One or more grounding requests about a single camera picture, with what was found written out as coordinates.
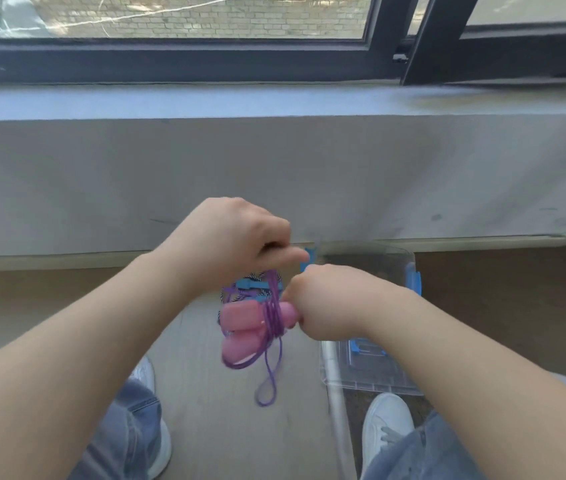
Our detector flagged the grey window sill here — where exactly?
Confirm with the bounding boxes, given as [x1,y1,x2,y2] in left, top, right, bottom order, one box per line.
[0,81,566,121]

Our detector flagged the dark open window sash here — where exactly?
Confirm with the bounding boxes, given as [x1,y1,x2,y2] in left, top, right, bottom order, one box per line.
[400,0,566,86]

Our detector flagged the dark window frame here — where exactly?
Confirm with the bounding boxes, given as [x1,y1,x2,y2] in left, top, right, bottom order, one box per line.
[0,0,566,86]

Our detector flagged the blue jeans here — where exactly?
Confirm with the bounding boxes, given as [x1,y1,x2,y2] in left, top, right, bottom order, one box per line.
[69,372,566,480]

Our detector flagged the person's left hand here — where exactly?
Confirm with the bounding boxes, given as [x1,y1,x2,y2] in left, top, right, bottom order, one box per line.
[159,197,309,296]

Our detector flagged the white left shoe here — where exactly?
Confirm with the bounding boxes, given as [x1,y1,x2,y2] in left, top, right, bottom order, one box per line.
[129,356,173,479]

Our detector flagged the person's right forearm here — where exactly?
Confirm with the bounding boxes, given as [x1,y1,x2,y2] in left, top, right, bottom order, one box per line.
[358,289,566,480]

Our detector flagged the white right shoe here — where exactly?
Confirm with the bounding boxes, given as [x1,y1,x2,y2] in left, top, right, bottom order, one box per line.
[361,393,416,479]

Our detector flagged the white shoe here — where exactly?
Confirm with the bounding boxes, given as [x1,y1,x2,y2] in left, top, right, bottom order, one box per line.
[129,356,173,479]
[361,393,416,479]

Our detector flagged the person's left forearm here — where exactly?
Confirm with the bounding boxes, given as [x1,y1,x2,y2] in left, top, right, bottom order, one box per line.
[0,250,199,480]

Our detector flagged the person's right hand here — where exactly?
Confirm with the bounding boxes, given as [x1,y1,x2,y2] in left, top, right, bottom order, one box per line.
[282,265,406,343]

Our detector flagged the blue plastic clip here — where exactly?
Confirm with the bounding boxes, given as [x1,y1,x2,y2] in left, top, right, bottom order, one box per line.
[235,277,272,297]

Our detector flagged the clear storage box blue latches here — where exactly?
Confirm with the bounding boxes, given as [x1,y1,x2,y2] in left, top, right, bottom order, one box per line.
[300,241,423,396]

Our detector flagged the black white striped rope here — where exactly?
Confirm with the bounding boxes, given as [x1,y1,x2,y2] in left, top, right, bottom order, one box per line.
[221,271,270,303]

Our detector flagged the pink handled purple jump rope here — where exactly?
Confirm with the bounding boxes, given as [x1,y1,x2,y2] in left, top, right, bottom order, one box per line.
[220,269,299,408]

